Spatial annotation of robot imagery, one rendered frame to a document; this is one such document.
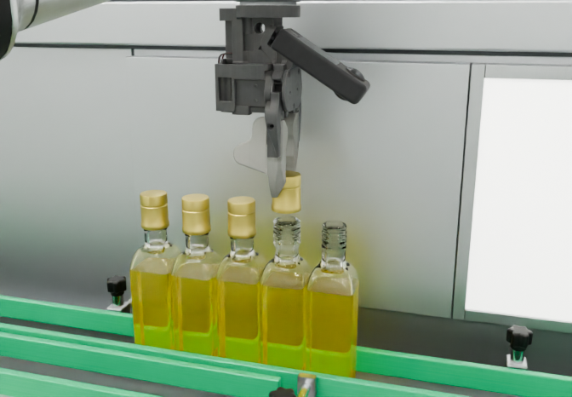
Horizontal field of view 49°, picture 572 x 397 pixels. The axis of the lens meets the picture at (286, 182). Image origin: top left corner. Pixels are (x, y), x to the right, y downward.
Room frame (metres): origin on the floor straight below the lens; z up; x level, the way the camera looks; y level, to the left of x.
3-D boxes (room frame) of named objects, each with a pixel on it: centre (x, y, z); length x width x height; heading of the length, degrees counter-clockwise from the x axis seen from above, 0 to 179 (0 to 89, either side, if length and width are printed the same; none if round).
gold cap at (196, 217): (0.74, 0.11, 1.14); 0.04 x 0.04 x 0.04
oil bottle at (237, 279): (0.73, 0.05, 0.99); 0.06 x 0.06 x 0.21; 75
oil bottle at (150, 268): (0.76, 0.17, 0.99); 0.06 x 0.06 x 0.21; 73
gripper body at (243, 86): (0.72, 0.03, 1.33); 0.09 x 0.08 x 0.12; 74
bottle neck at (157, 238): (0.76, 0.17, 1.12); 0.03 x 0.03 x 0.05
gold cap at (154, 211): (0.76, 0.17, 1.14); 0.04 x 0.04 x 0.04
